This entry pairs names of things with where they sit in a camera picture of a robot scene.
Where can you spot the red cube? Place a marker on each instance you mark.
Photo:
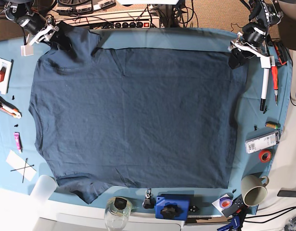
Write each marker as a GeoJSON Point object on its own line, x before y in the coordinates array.
{"type": "Point", "coordinates": [2, 74]}

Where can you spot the white plastic cup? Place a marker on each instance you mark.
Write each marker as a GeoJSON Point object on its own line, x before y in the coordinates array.
{"type": "Point", "coordinates": [43, 189]}

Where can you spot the blue bar clamp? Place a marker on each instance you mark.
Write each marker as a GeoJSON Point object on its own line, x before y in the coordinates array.
{"type": "Point", "coordinates": [236, 214]}

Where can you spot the pink glue tube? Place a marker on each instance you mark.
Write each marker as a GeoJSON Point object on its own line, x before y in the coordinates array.
{"type": "Point", "coordinates": [18, 141]}

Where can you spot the blue plastic box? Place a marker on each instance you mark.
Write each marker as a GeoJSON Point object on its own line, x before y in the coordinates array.
{"type": "Point", "coordinates": [172, 207]}

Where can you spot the green gold battery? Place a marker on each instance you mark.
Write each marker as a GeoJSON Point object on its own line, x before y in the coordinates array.
{"type": "Point", "coordinates": [272, 125]}

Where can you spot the clear glass jar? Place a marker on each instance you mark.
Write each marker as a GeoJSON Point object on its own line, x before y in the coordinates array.
{"type": "Point", "coordinates": [117, 213]}

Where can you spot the white foam block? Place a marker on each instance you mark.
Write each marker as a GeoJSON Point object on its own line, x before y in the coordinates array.
{"type": "Point", "coordinates": [5, 73]}

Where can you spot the white power strip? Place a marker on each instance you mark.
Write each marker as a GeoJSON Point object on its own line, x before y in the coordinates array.
{"type": "Point", "coordinates": [144, 18]}

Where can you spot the black power adapter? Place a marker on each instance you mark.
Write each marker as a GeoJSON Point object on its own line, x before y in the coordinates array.
{"type": "Point", "coordinates": [287, 193]}

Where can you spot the white marker pen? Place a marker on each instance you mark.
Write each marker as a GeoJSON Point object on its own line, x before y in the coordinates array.
{"type": "Point", "coordinates": [264, 88]}

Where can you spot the orange utility knife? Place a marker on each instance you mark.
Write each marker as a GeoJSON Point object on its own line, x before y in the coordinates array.
{"type": "Point", "coordinates": [9, 109]}

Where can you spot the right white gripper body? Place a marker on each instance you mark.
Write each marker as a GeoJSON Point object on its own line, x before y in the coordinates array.
{"type": "Point", "coordinates": [39, 30]}

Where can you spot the white clear plastic box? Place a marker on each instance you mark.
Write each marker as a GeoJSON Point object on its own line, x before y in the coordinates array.
{"type": "Point", "coordinates": [262, 142]}

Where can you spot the metal padlock with chain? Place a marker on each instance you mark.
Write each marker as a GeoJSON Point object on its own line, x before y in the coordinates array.
{"type": "Point", "coordinates": [148, 202]}

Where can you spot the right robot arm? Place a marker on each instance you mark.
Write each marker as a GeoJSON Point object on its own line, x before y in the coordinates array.
{"type": "Point", "coordinates": [15, 9]}

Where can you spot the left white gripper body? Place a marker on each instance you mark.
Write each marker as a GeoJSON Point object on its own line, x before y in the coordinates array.
{"type": "Point", "coordinates": [262, 51]}

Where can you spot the light blue table cloth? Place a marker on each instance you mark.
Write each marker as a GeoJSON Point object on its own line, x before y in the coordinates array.
{"type": "Point", "coordinates": [250, 120]}

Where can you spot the orange handled screwdriver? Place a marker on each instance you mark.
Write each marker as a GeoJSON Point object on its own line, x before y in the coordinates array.
{"type": "Point", "coordinates": [274, 71]}

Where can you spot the beige ceramic mug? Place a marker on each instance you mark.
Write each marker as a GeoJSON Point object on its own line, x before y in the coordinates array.
{"type": "Point", "coordinates": [253, 189]}

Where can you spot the red tape roll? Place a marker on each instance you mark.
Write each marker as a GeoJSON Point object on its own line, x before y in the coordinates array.
{"type": "Point", "coordinates": [265, 155]}

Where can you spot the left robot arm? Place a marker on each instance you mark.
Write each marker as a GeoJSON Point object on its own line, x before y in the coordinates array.
{"type": "Point", "coordinates": [253, 39]}

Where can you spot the purple tape roll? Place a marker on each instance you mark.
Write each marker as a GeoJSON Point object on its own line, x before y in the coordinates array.
{"type": "Point", "coordinates": [225, 202]}

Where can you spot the white paper sheet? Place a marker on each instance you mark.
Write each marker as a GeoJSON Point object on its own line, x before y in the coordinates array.
{"type": "Point", "coordinates": [20, 165]}

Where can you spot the dark blue T-shirt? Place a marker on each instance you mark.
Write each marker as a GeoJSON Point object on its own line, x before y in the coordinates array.
{"type": "Point", "coordinates": [135, 117]}

